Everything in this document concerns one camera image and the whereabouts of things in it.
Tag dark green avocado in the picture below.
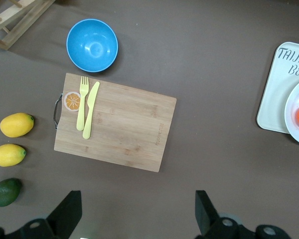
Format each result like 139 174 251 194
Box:
0 178 23 207

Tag orange slice decoration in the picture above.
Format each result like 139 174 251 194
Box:
63 91 81 113

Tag bamboo cutting board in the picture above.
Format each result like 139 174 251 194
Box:
53 72 177 173

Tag wooden cup drying rack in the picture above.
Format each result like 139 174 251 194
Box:
0 0 56 50

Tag yellow plastic fork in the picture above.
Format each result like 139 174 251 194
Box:
76 76 90 131

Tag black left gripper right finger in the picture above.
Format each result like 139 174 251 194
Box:
195 190 255 239

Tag white round plate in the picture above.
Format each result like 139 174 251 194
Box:
284 76 299 147

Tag cream bear print tray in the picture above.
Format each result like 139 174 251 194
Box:
256 41 299 135

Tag blue bowl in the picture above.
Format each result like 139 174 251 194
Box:
66 18 119 73

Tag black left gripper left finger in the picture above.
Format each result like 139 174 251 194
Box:
17 190 82 239

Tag yellow lemon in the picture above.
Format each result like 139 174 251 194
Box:
0 112 35 138
0 143 27 167

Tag yellow plastic knife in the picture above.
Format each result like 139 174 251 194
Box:
82 81 101 140

